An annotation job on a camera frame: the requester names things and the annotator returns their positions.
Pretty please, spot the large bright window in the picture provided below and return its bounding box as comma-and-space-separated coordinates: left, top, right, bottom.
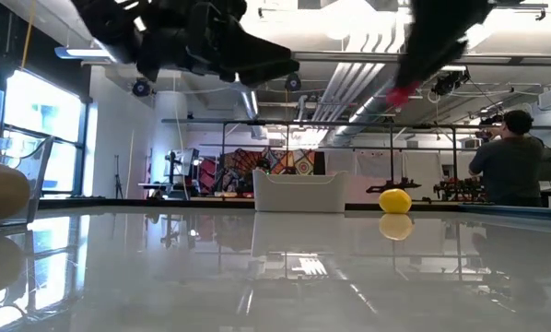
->
0, 68, 90, 199

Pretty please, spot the transparent grey plastic bin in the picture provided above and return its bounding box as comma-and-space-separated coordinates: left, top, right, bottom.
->
0, 136, 55, 230

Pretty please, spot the person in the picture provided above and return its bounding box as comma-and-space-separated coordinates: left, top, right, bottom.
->
468, 109, 546, 208

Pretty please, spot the red strawberry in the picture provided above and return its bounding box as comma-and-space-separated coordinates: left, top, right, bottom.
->
385, 81, 423, 108

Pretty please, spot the large orange-yellow lemon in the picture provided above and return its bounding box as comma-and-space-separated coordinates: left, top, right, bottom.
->
0, 160, 31, 223

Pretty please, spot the white plastic basket with handles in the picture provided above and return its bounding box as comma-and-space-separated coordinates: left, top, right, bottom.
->
252, 169, 348, 213

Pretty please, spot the yellow lemon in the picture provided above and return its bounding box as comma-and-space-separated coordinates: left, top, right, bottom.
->
378, 188, 414, 215

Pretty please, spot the black round ceiling speaker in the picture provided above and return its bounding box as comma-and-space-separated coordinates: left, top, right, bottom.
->
132, 77, 151, 98
284, 72, 303, 92

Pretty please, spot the black tripod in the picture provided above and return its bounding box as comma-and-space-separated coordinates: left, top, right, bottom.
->
112, 154, 124, 199

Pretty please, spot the black pipe rack frame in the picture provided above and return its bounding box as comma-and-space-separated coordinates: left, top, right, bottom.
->
162, 118, 551, 204

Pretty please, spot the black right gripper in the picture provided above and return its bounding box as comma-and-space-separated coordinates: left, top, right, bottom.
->
396, 0, 494, 89

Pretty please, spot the long overhead metal beam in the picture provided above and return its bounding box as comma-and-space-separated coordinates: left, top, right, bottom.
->
53, 45, 551, 66

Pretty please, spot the silver ventilation duct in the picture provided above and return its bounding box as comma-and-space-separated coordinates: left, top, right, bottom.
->
323, 0, 470, 147

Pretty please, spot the colourful patterned wall hanging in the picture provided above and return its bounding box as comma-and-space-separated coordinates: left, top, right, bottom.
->
196, 147, 317, 195

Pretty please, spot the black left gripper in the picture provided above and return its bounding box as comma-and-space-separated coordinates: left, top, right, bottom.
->
135, 0, 300, 88

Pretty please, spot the black ceiling spotlight cluster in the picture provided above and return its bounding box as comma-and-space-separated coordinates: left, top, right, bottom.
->
430, 68, 471, 97

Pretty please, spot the background workstation with monitor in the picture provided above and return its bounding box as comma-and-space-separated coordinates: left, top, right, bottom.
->
139, 147, 202, 200

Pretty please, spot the dark background monitor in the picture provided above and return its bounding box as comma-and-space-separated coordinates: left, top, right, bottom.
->
540, 147, 551, 182

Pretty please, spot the yellow hanging strap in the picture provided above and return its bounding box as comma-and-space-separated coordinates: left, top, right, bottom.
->
20, 0, 36, 70

